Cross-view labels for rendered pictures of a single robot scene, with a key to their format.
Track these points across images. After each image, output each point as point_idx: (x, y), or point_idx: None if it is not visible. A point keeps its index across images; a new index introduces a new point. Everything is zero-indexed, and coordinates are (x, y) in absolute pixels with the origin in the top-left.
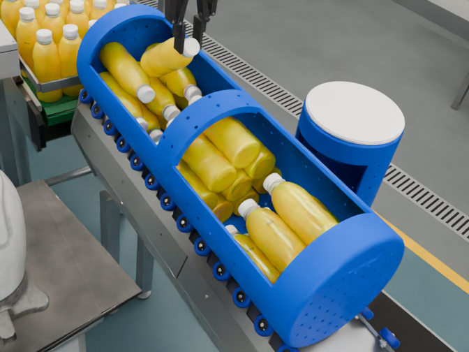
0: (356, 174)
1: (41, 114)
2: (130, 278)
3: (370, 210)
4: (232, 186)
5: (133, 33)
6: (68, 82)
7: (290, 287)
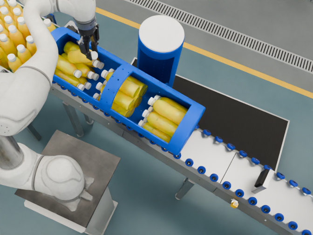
0: None
1: None
2: (114, 155)
3: (191, 102)
4: (133, 103)
5: None
6: None
7: (175, 143)
